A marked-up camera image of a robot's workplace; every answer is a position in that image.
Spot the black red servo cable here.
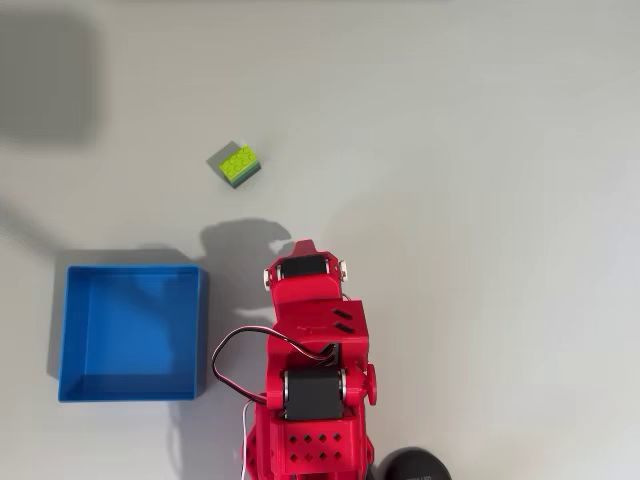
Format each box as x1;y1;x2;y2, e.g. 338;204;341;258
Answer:
211;326;342;407

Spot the blue square tray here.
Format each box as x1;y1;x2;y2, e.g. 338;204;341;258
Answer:
57;263;210;404

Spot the green and grey cube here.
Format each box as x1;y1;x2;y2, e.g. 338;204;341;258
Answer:
217;143;264;192

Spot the thin white cable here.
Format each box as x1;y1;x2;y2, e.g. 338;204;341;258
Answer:
241;399;257;480

